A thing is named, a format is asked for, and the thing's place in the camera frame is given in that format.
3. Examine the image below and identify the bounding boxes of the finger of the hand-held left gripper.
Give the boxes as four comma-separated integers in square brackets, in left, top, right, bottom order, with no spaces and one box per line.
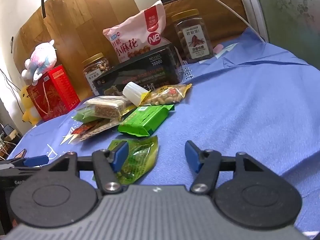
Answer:
[0,155,50,172]

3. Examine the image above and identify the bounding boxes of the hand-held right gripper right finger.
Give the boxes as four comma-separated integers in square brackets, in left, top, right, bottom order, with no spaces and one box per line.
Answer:
[184,140,269,195]

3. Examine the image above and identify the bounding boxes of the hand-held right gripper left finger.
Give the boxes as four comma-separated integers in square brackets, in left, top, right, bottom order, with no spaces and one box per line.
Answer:
[47,141,129,194]

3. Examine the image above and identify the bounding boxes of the clear green snack packet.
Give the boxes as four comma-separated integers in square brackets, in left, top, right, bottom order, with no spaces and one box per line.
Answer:
[92,135,159,186]

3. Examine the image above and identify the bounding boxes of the brown snack packet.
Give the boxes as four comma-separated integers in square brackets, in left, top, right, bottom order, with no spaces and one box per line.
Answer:
[79,120,120,142]

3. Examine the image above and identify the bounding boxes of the red orange packet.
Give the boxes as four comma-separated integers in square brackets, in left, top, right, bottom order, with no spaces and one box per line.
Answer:
[72,120,105,137]

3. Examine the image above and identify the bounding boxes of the clear cereal bar packet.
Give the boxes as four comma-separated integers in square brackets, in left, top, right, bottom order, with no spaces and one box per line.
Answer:
[84,96,133,119]

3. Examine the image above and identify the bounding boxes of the light green packet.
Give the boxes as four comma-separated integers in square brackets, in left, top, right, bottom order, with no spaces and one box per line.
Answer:
[72,105,97,123]

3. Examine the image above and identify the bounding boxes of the white plastic container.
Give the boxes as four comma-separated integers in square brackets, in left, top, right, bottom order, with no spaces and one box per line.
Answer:
[122,82,150,107]

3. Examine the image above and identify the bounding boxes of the yellow peanut packet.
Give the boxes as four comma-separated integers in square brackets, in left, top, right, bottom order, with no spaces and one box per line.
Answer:
[140,84,192,106]

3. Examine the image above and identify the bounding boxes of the black printed box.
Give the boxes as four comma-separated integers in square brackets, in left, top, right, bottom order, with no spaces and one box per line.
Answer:
[93,42,184,97]

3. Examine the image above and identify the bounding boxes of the cluttered side table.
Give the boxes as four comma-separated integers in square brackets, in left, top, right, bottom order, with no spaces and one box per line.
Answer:
[0,122,24,160]

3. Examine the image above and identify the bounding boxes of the yellow plush toy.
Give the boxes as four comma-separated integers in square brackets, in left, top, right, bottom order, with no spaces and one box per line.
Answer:
[20,85,42,126]

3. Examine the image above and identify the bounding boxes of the blue bedsheet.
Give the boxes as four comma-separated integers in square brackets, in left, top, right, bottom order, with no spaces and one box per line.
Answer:
[7,27,320,240]

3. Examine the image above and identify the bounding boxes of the red gift box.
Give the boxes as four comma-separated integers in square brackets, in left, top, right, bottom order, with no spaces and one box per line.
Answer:
[26,64,81,122]

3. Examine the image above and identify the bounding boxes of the nut jar with white label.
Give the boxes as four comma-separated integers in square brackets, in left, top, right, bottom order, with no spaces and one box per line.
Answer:
[82,52,112,94]

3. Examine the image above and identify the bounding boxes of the pink white plush toy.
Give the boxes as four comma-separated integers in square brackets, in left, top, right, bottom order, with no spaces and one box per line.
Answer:
[21,39,57,85]

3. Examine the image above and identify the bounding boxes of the nut jar with dark label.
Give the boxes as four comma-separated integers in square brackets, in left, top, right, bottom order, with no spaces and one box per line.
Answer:
[171,9,214,64]

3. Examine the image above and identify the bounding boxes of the pink snack bag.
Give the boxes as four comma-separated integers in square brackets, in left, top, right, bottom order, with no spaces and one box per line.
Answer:
[102,0,173,64]

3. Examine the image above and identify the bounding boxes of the wooden board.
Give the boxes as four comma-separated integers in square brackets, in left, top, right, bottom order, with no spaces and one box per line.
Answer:
[14,0,140,100]

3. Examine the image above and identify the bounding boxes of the green patterned window pane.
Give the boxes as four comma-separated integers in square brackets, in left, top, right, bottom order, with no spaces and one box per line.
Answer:
[252,0,320,65]

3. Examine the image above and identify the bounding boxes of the white window frame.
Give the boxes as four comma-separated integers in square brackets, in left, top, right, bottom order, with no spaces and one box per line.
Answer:
[236,0,270,43]

